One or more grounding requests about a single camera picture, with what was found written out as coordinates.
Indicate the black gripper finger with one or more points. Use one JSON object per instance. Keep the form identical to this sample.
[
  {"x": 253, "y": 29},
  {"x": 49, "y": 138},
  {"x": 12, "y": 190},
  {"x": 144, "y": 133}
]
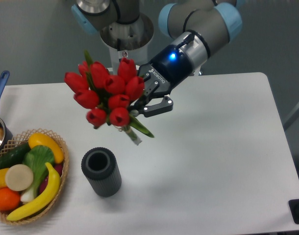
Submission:
[
  {"x": 166, "y": 105},
  {"x": 144, "y": 73}
]

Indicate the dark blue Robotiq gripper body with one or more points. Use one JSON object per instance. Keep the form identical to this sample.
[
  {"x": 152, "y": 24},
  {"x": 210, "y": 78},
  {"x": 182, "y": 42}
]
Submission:
[{"x": 169, "y": 68}]

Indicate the red tulip bouquet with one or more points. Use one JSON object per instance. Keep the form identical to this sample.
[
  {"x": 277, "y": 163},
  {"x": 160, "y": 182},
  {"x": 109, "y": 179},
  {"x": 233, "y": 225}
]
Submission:
[{"x": 109, "y": 97}]

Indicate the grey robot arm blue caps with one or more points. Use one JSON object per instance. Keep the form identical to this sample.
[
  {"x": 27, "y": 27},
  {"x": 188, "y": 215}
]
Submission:
[{"x": 198, "y": 29}]

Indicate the dark grey ribbed vase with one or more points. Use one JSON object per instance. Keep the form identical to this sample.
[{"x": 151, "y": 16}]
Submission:
[{"x": 99, "y": 165}]

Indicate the dark red radish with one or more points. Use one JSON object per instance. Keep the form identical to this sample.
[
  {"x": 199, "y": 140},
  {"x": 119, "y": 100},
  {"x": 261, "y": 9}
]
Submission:
[{"x": 43, "y": 185}]

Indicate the green bok choy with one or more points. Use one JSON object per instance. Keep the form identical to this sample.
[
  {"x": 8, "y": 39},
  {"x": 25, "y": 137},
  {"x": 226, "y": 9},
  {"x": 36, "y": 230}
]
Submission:
[{"x": 35, "y": 159}]

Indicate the woven wicker basket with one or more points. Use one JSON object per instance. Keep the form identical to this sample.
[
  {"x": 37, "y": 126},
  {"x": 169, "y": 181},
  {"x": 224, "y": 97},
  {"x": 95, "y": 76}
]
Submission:
[{"x": 21, "y": 139}]

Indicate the green cucumber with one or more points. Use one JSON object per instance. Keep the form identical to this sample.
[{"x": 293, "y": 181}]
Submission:
[{"x": 14, "y": 156}]

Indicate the yellow banana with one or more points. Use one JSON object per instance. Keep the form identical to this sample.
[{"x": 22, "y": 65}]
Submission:
[{"x": 40, "y": 201}]

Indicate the beige round slice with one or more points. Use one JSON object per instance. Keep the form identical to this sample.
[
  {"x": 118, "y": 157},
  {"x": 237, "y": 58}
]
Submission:
[{"x": 19, "y": 177}]

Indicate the orange fruit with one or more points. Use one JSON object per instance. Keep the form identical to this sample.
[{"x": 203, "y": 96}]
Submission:
[{"x": 9, "y": 199}]

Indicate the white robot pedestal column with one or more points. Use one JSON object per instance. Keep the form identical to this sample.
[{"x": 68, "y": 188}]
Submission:
[{"x": 129, "y": 41}]

